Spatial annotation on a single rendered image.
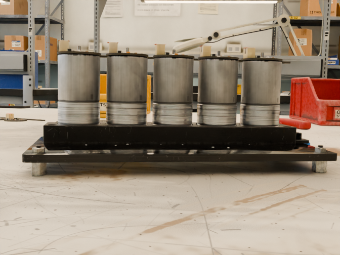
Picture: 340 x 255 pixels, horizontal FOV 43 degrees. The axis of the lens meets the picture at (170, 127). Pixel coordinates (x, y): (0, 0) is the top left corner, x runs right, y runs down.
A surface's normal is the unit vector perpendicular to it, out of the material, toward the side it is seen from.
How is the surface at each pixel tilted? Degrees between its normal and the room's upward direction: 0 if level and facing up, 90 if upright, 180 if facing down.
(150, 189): 0
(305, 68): 90
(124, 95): 90
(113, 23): 90
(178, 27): 90
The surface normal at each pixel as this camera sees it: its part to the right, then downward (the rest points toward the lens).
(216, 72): -0.23, 0.09
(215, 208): 0.02, -0.99
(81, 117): 0.29, 0.10
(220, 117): 0.03, 0.10
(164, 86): -0.48, 0.07
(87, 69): 0.60, 0.09
